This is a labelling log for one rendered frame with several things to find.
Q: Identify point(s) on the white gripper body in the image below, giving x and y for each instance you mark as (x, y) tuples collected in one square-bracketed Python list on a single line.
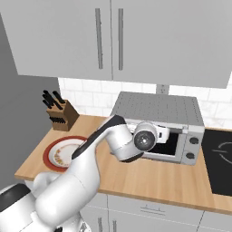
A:
[(163, 134)]

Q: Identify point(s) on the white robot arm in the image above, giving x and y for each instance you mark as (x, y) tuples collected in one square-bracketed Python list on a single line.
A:
[(75, 184)]

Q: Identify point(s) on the toaster oven door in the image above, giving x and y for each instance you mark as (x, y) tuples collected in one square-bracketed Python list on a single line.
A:
[(163, 157)]

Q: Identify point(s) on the silver toaster oven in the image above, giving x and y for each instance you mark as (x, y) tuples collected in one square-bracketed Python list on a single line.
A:
[(160, 108)]

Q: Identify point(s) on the dark toaster oven knob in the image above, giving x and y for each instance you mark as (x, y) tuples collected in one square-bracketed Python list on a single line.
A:
[(190, 155), (194, 140)]

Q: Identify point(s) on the grey base cupboard door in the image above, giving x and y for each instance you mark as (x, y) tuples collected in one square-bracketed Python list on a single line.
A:
[(151, 225), (90, 219)]

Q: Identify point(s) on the kebab skewer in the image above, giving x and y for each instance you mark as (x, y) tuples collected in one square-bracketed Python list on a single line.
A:
[(59, 157)]

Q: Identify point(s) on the black hob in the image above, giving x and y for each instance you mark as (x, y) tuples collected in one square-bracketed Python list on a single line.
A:
[(219, 163)]

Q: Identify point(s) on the grey drawer front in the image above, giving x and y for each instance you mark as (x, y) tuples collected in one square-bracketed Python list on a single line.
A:
[(181, 213), (101, 201), (216, 223)]

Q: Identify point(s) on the brown wooden knife block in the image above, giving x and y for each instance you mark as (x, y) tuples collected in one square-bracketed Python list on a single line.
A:
[(64, 116)]

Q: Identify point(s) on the red-rimmed white plate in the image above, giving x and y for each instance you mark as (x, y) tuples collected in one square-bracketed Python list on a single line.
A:
[(50, 154)]

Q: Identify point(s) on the grey wall socket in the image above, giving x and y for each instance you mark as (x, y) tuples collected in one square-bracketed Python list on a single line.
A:
[(162, 89)]

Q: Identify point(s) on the grey wall cupboard door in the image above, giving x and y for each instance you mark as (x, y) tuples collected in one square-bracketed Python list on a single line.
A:
[(54, 36), (175, 39)]

